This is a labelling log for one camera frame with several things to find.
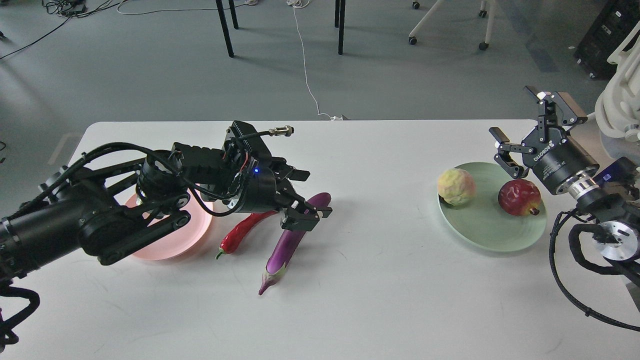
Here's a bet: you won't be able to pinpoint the black floor cables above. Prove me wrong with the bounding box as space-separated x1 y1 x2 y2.
0 0 126 61

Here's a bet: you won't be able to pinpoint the white rolling chair base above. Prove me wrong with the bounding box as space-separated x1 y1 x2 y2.
408 0 497 52

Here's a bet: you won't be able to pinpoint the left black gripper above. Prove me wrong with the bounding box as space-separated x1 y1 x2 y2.
235 159 333 231

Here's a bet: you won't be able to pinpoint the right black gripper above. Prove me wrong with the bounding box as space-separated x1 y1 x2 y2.
488 85 600 195

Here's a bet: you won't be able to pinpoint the yellow pink apple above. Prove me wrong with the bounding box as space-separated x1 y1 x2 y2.
437 168 477 207

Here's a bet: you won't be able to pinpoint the black computer case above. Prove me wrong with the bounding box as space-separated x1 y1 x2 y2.
574 0 640 80

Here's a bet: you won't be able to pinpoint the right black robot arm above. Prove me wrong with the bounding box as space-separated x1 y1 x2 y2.
489 86 640 331

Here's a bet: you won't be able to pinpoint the black table legs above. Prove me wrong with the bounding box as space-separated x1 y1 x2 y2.
214 0 346 59

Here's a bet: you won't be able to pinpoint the pink plate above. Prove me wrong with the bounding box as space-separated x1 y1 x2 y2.
131 196 213 261

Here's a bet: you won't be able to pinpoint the red pomegranate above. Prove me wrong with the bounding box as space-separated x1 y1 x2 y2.
497 178 542 217

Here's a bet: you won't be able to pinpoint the purple eggplant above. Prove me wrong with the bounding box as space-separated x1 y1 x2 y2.
258 192 332 296

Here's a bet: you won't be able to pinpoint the light green plate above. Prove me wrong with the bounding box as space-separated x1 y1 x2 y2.
439 162 548 253

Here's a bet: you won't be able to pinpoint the red chili pepper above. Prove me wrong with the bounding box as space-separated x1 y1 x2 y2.
215 210 279 260

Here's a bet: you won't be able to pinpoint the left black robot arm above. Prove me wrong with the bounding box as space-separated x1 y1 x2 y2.
1 121 332 347

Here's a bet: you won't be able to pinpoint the white office chair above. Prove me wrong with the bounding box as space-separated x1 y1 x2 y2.
588 23 640 165

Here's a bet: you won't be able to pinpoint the white floor cable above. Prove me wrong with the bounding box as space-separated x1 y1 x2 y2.
286 0 346 122

